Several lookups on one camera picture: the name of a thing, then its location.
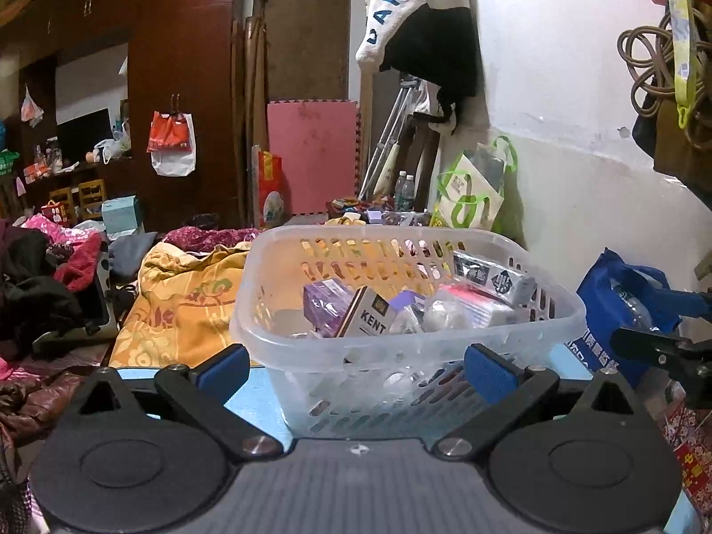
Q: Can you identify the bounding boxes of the purple cardboard box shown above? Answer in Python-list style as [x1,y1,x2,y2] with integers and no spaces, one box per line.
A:
[303,279,354,338]

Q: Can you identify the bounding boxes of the brown hanging bag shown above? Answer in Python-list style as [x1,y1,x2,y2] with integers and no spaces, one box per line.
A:
[618,29,711,206]

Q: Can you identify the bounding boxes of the brown wooden board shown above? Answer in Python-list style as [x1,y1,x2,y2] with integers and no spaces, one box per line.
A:
[254,0,351,101]

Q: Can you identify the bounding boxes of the teal storage box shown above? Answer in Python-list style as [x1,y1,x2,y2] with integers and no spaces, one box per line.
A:
[101,195,141,234]

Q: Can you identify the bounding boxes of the dark red wooden wardrobe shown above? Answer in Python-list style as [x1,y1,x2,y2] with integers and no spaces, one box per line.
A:
[1,0,246,231]

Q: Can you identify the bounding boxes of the white plastic laundry basket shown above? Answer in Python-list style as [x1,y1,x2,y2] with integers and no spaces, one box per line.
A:
[229,224,585,439]

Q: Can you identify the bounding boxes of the blue shopping bag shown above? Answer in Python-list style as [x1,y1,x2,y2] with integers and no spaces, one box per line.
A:
[566,248,681,388]

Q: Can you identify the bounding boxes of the yellow patterned blanket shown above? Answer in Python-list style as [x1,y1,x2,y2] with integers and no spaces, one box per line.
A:
[109,243,250,369]

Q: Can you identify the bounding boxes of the coiled beige rope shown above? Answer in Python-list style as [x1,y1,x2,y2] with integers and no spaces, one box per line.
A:
[616,7,696,118]

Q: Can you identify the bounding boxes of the red and white plastic bag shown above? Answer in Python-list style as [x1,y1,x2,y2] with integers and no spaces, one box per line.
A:
[146,111,197,178]

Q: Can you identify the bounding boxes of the pink foam mat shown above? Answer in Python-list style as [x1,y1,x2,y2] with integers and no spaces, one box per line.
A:
[267,100,360,214]

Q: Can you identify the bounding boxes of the green and white tote bag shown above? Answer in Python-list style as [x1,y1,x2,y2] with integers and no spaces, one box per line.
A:
[429,135,519,233]

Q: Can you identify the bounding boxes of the black television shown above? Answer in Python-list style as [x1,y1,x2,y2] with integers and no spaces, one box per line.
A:
[57,109,113,164]

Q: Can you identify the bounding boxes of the white Kent cigarette box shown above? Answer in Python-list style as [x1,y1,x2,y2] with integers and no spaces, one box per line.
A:
[336,286,397,338]

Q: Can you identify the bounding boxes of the white hoodie blue letters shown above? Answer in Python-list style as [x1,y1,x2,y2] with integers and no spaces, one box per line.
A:
[356,0,480,128]

